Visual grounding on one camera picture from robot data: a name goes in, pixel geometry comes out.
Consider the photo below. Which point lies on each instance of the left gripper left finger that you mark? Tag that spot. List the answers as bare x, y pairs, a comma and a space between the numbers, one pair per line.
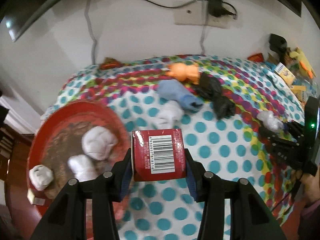
66, 216

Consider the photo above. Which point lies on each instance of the white sock ball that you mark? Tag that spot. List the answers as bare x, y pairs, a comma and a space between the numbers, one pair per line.
170, 113

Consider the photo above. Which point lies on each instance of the white wall socket plate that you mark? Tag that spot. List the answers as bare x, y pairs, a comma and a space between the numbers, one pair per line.
195, 14

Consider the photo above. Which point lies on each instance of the black clamp mount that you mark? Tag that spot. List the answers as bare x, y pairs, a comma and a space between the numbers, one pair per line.
277, 44

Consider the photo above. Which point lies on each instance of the blue sock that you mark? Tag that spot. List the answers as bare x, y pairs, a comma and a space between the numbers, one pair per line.
174, 90

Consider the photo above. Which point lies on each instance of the red snack packet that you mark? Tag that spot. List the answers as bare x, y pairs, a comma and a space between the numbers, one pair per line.
256, 57

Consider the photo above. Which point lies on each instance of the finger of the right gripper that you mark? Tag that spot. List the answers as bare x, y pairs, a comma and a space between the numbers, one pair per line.
282, 149
295, 129

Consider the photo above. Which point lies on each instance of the person right hand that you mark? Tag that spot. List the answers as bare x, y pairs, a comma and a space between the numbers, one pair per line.
311, 185

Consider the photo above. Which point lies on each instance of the orange rubber pig toy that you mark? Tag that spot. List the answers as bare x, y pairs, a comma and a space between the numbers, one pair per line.
183, 72

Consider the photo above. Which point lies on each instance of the black plug with cable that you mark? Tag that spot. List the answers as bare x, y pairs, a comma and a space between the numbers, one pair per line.
227, 12

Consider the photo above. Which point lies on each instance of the red candy wrapper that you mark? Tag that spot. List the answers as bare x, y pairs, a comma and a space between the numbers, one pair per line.
109, 63

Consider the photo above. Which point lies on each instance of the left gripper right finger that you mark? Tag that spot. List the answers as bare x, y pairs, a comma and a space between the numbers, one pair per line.
250, 216

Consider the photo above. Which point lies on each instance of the red barcode box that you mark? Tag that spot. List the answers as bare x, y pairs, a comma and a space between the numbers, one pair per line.
158, 155

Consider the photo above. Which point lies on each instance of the clear plastic bag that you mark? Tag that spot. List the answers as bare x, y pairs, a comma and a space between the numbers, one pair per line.
270, 121

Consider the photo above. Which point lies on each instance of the round red tray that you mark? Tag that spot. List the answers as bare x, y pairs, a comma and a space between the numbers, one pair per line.
60, 138

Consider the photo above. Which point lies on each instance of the cream small box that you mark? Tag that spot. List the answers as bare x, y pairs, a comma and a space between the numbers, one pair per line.
34, 200

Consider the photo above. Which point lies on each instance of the white towel sock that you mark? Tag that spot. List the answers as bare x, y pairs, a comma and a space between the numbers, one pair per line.
82, 167

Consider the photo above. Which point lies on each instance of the clear plastic bag ball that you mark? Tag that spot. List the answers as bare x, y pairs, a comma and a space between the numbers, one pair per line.
41, 176

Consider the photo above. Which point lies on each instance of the yellow cartoon box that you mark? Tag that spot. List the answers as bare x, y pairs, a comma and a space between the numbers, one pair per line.
285, 74
299, 92

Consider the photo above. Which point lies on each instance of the black power adapter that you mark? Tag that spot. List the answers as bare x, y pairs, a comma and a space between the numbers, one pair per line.
215, 8

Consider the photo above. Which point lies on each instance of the colourful polka dot cloth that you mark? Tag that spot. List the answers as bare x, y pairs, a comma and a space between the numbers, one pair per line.
229, 147

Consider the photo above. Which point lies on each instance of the black plastic bag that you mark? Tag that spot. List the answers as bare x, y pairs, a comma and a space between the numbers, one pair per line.
209, 88

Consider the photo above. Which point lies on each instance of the yellow plush toy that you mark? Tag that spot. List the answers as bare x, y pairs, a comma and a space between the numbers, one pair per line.
305, 67

